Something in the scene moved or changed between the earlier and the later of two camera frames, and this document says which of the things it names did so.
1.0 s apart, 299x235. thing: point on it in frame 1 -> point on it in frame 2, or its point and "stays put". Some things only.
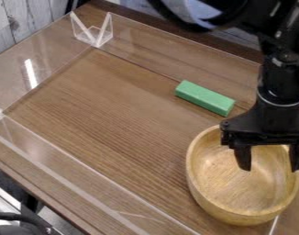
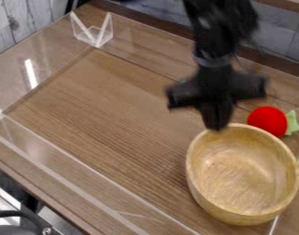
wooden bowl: x=232 y=195 stays put
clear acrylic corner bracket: x=94 y=35 stays put
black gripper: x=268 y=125 -> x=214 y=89
